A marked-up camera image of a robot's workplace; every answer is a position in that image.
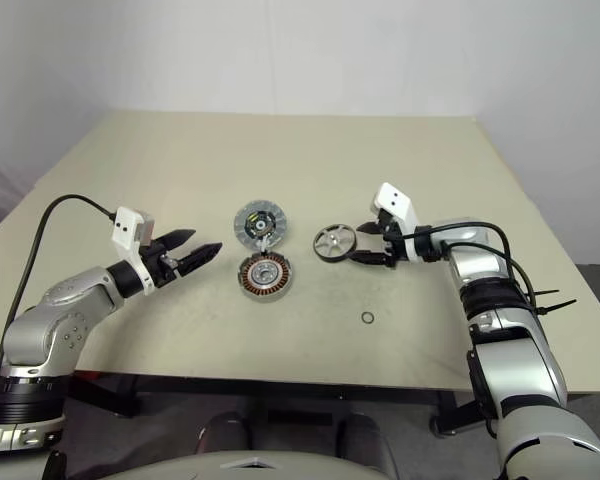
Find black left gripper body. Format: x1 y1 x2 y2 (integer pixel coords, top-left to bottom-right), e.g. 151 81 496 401
139 241 185 290

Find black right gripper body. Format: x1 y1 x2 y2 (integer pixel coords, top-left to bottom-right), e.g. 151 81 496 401
373 208 407 270

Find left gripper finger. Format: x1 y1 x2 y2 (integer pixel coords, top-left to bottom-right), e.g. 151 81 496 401
176 241 225 277
155 227 198 252

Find black rotor ring silver spokes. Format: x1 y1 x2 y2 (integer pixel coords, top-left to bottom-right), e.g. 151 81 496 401
313 224 357 262

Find silver motor cover circuit board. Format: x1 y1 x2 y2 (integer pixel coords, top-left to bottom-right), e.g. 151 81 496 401
232 198 288 246

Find copper wound stator ring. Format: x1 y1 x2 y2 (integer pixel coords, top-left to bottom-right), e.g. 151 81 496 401
237 251 294 301

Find dark rounded shape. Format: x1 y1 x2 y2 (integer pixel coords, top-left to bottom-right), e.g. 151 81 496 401
197 410 254 456

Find long black zip tie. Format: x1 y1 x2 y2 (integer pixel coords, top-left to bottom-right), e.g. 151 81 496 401
534 298 579 316

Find grey robot torso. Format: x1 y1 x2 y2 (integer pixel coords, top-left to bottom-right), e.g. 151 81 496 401
64 447 381 480

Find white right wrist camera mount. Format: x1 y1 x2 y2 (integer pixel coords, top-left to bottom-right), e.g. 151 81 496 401
371 182 421 263

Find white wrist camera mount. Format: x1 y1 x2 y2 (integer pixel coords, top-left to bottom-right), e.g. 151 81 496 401
371 182 421 263
110 205 157 295

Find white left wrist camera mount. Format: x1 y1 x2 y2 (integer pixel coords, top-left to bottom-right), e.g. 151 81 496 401
110 205 157 295

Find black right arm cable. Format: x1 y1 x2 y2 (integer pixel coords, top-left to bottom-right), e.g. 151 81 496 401
418 219 539 307

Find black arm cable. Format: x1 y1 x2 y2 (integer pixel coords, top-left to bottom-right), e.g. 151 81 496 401
418 219 539 307
0 194 117 416

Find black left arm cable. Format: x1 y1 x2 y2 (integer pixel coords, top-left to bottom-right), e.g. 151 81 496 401
0 194 117 416

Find black table frame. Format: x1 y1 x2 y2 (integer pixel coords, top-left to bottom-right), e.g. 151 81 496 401
64 370 486 444

